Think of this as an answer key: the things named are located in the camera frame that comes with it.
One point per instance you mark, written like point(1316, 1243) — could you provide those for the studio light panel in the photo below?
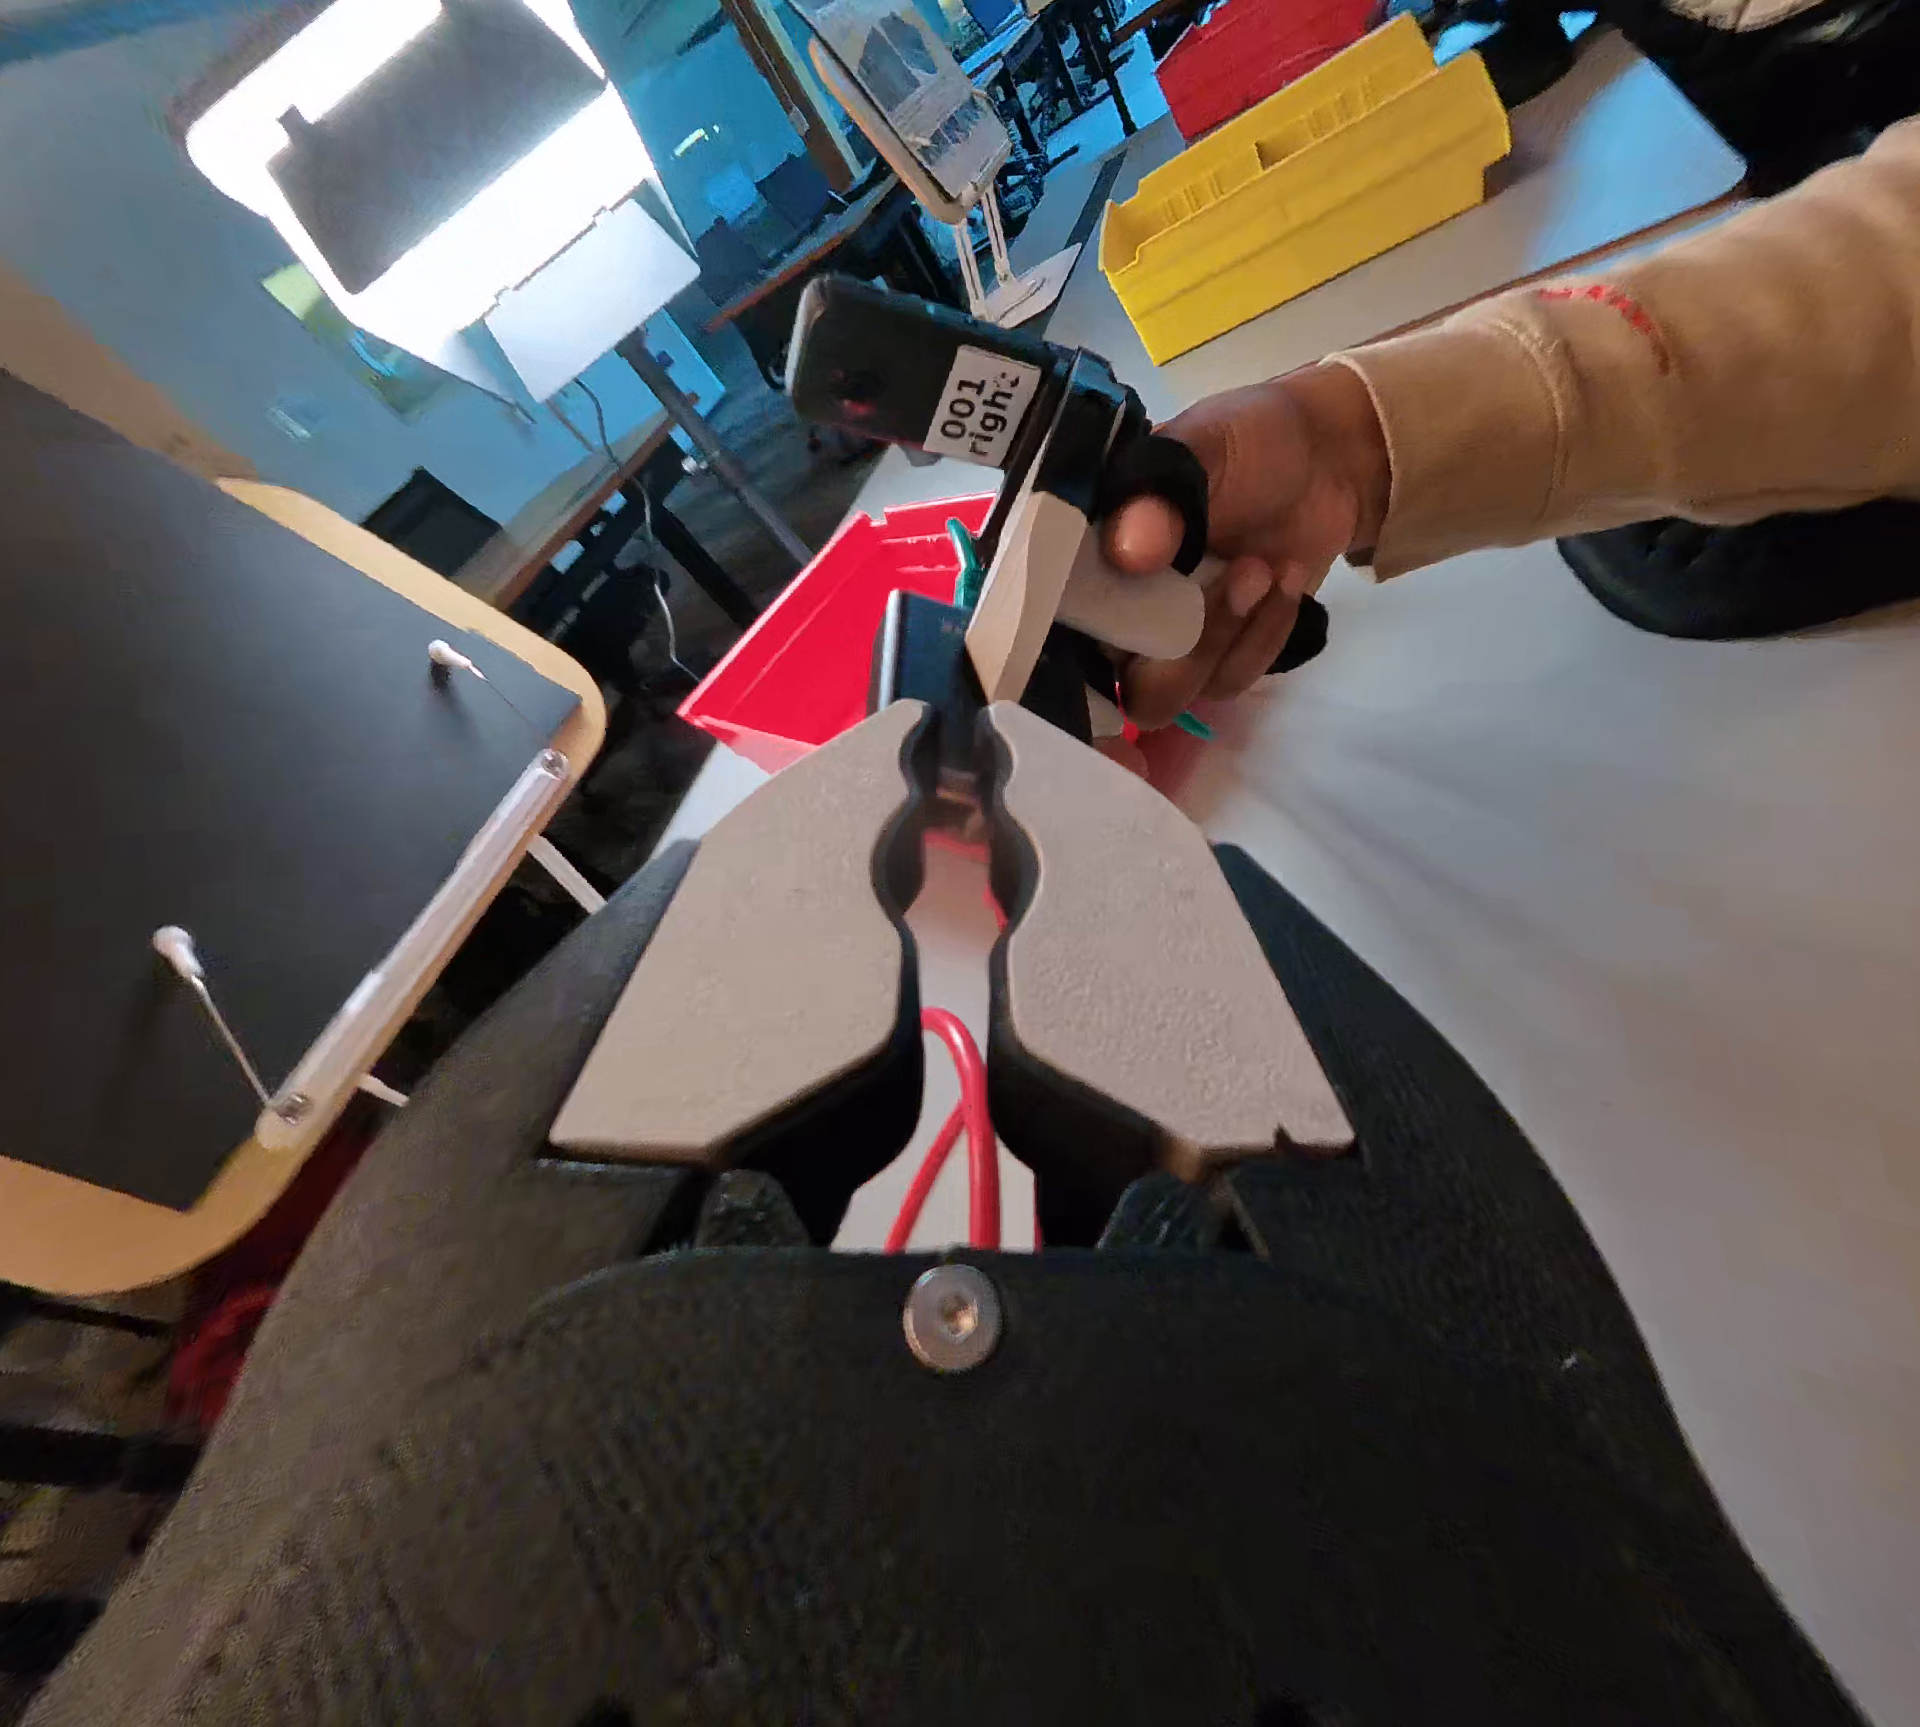
point(451, 136)

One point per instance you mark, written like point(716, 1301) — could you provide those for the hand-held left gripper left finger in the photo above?
point(751, 947)

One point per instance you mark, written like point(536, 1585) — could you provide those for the yellow plastic bin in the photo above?
point(1304, 196)

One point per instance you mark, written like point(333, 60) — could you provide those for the black network switch box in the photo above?
point(915, 647)

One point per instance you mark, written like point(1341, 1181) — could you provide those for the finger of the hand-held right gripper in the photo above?
point(1020, 587)

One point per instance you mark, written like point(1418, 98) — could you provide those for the poster board on white stand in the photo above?
point(884, 62)

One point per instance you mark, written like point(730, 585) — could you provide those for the light stand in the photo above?
point(705, 451)

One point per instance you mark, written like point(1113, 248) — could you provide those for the black board with wooden rim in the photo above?
point(225, 737)

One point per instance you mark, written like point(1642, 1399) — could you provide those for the person's right forearm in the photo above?
point(1651, 375)

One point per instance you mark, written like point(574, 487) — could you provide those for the red plastic bin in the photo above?
point(1274, 32)
point(810, 661)

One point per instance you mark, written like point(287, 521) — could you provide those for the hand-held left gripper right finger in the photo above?
point(1154, 977)

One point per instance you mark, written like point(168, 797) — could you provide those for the person's right hand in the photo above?
point(1291, 481)

